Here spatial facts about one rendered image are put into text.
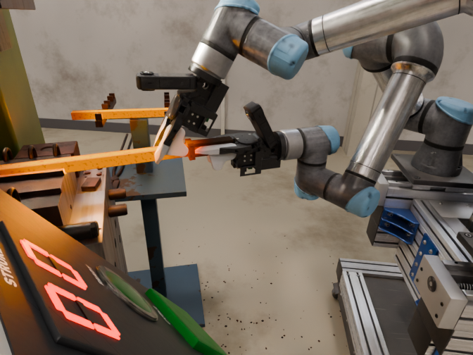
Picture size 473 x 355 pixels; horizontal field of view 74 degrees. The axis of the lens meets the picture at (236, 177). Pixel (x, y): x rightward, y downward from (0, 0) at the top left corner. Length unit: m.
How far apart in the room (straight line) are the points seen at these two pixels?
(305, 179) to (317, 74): 2.70
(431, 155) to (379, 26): 0.63
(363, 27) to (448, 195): 0.76
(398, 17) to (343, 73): 2.83
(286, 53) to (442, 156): 0.76
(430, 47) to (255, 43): 0.40
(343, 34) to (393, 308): 1.16
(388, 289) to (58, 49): 3.79
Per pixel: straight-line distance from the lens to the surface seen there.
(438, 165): 1.21
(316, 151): 0.79
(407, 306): 1.58
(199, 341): 0.28
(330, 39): 0.70
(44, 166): 0.69
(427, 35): 0.84
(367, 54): 0.90
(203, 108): 0.64
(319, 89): 3.49
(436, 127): 1.20
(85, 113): 1.09
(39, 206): 0.61
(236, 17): 0.63
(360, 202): 0.75
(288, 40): 0.60
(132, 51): 3.72
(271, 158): 0.76
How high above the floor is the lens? 1.27
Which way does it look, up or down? 27 degrees down
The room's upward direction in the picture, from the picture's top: 2 degrees clockwise
